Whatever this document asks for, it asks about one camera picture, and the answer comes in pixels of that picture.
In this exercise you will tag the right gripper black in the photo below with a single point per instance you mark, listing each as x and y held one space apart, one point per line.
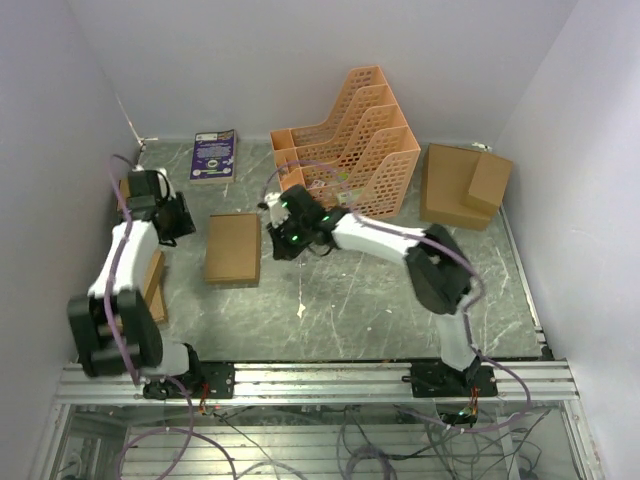
283 250

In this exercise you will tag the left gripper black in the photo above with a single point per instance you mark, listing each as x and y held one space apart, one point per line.
185 223

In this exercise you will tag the cardboard box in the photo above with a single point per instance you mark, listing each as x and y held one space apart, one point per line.
153 292
462 187
233 251
124 194

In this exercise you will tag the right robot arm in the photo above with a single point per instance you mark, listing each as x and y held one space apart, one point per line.
440 275

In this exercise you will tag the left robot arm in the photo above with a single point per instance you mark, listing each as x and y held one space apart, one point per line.
112 325

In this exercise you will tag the purple book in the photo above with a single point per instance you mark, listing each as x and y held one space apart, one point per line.
213 157

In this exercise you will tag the peach plastic file organizer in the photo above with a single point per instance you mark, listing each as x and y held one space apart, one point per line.
362 156

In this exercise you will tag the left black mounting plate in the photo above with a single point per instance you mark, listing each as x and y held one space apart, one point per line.
208 380

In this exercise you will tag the black mounting plate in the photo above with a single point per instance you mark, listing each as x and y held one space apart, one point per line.
434 379
208 380

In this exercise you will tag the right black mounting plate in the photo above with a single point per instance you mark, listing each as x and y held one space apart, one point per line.
434 379

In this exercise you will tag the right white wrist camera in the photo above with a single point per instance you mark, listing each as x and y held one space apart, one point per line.
276 208

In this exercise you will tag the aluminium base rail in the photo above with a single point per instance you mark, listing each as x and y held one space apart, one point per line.
324 383

